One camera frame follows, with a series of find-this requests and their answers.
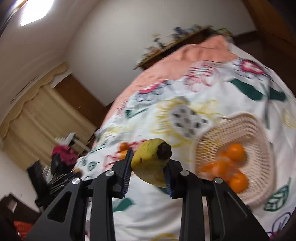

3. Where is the plastic bag of oranges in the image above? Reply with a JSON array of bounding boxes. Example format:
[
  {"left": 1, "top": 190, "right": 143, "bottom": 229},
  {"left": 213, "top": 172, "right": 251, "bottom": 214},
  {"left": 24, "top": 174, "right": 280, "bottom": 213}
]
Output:
[{"left": 200, "top": 151, "right": 240, "bottom": 181}]

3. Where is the large orange tangerine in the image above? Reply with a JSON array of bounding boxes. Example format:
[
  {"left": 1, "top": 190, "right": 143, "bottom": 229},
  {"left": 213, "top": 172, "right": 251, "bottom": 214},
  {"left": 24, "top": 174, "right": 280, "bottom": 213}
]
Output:
[{"left": 227, "top": 143, "right": 246, "bottom": 162}]

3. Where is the wooden wardrobe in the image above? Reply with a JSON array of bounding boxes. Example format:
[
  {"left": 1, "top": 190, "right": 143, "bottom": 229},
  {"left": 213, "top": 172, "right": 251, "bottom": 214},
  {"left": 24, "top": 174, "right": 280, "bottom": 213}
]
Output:
[{"left": 234, "top": 1, "right": 295, "bottom": 93}]

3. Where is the wooden door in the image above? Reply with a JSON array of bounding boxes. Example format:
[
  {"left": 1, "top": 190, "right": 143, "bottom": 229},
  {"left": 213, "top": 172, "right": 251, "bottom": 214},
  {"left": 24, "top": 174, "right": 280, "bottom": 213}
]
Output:
[{"left": 54, "top": 74, "right": 112, "bottom": 128}]

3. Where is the floral white bed sheet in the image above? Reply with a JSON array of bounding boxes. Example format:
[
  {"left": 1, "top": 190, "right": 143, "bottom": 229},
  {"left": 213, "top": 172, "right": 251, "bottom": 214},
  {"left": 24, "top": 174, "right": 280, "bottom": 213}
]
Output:
[{"left": 76, "top": 38, "right": 295, "bottom": 240}]

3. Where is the orange tangerine front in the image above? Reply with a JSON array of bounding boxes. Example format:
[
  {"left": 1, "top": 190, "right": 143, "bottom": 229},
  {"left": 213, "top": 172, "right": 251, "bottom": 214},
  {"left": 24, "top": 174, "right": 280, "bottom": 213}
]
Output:
[{"left": 228, "top": 172, "right": 249, "bottom": 193}]

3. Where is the beige curtain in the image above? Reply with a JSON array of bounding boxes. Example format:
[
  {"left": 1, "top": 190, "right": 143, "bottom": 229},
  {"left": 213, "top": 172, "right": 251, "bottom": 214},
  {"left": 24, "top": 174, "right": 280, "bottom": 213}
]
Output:
[{"left": 1, "top": 62, "right": 95, "bottom": 170}]

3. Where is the yellow banana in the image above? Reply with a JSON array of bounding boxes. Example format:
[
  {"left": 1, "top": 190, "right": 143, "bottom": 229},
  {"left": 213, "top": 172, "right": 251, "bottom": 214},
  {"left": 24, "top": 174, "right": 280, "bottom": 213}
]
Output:
[{"left": 130, "top": 138, "right": 173, "bottom": 188}]

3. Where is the cream plastic basket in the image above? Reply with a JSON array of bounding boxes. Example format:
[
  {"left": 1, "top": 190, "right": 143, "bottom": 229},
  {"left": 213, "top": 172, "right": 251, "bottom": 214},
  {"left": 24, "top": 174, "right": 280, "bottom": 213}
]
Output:
[{"left": 190, "top": 112, "right": 275, "bottom": 206}]

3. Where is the orange tangerine top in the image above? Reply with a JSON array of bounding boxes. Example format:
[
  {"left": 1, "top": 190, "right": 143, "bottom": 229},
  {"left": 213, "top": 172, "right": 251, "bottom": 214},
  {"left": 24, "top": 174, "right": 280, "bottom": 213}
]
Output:
[{"left": 119, "top": 142, "right": 130, "bottom": 152}]

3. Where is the wooden headboard shelf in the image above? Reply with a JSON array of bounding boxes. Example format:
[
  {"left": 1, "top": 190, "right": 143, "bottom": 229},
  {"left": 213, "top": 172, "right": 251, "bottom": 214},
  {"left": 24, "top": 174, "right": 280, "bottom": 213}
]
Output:
[{"left": 133, "top": 26, "right": 213, "bottom": 70}]

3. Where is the pink blanket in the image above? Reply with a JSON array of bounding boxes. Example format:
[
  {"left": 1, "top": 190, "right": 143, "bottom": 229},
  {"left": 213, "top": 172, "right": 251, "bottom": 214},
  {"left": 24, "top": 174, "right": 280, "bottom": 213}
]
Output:
[{"left": 102, "top": 35, "right": 237, "bottom": 125}]

